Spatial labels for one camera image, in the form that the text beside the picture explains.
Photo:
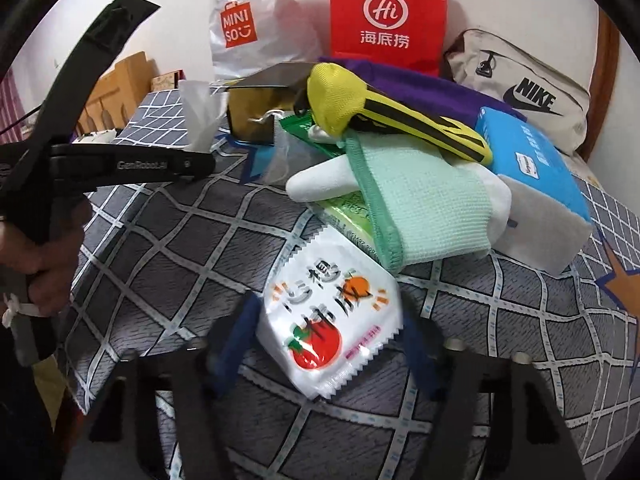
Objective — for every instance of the brown patterned box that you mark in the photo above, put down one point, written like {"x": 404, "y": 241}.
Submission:
{"x": 167, "y": 81}

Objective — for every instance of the mint green knit glove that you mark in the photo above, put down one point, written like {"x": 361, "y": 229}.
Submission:
{"x": 423, "y": 205}

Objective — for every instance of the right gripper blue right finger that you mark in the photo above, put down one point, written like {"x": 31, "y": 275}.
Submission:
{"x": 422, "y": 344}

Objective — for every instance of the person left hand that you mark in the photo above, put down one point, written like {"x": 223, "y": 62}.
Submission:
{"x": 54, "y": 264}

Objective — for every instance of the wooden door frame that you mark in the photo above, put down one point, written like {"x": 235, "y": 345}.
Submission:
{"x": 602, "y": 82}

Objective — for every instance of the purple fleece blanket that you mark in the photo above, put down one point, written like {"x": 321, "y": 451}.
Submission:
{"x": 424, "y": 93}

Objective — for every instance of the beige nike bag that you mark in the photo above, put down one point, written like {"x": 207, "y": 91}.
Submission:
{"x": 551, "y": 101}

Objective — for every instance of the white tomato tissue packet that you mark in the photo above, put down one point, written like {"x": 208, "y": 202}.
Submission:
{"x": 327, "y": 313}

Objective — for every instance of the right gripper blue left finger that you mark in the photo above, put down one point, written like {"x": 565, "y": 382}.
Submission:
{"x": 228, "y": 339}

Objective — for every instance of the red haidilao paper bag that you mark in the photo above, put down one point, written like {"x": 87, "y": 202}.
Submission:
{"x": 403, "y": 33}

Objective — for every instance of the light green tissue packet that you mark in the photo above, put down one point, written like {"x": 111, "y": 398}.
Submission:
{"x": 348, "y": 214}

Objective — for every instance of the blue tissue pack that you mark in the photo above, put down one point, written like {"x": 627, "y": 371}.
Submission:
{"x": 523, "y": 153}

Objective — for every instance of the yellow black adidas sock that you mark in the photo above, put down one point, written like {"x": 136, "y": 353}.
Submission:
{"x": 339, "y": 100}

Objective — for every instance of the green wet wipe packet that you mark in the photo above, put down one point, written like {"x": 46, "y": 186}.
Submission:
{"x": 301, "y": 126}

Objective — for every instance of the grey checked bed sheet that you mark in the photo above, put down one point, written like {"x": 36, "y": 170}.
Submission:
{"x": 161, "y": 262}

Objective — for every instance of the white miniso plastic bag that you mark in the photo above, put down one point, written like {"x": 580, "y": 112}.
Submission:
{"x": 246, "y": 36}

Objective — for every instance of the dark green tea tin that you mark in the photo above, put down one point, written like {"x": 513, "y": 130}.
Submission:
{"x": 257, "y": 101}

